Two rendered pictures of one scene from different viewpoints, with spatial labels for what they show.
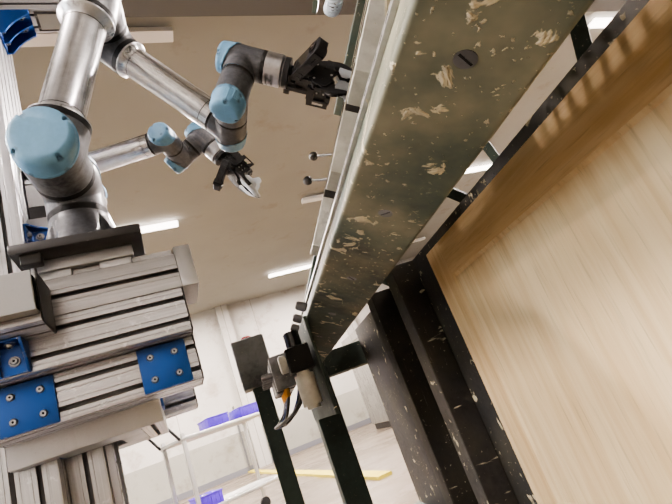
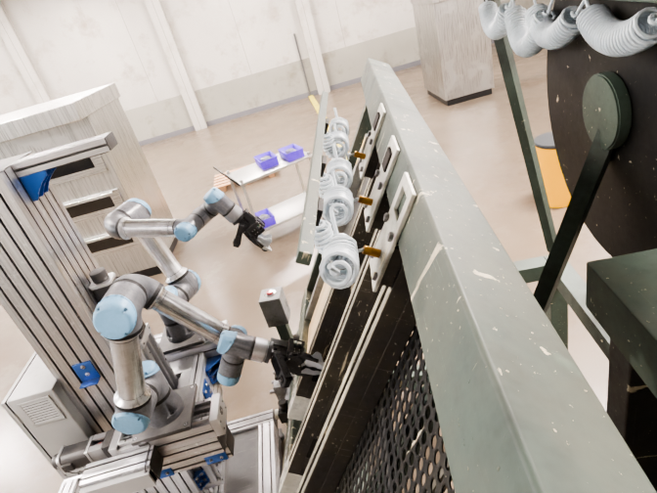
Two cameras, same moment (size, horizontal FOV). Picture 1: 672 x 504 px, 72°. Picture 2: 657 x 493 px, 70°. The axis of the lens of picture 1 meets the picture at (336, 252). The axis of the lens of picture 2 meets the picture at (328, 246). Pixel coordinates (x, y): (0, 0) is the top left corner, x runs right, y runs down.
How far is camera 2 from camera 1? 1.86 m
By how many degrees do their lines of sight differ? 51
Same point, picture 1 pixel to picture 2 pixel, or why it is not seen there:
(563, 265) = not seen: outside the picture
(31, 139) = (126, 428)
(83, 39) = (128, 360)
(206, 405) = (268, 29)
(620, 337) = not seen: outside the picture
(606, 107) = not seen: outside the picture
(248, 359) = (270, 312)
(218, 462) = (282, 85)
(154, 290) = (203, 439)
